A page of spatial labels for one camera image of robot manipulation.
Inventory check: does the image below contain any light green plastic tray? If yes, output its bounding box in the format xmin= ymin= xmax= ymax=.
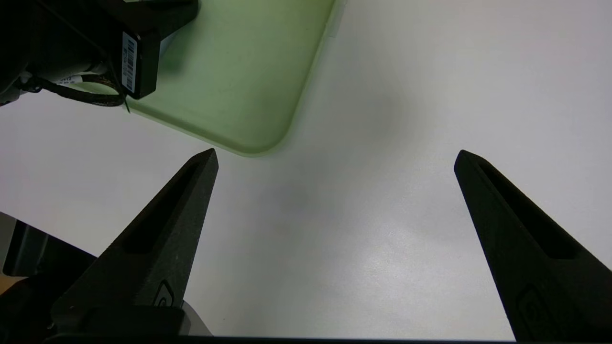
xmin=72 ymin=0 xmax=336 ymax=158

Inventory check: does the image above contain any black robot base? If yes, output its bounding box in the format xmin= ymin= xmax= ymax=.
xmin=0 ymin=219 xmax=98 ymax=344

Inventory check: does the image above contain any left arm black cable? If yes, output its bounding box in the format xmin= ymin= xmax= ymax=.
xmin=19 ymin=72 xmax=131 ymax=113

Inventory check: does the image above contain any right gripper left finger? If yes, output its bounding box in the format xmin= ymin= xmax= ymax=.
xmin=50 ymin=148 xmax=220 ymax=335

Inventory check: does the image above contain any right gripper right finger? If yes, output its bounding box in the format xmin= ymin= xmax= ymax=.
xmin=453 ymin=150 xmax=612 ymax=342

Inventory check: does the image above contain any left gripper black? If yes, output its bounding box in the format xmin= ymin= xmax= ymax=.
xmin=108 ymin=0 xmax=199 ymax=100

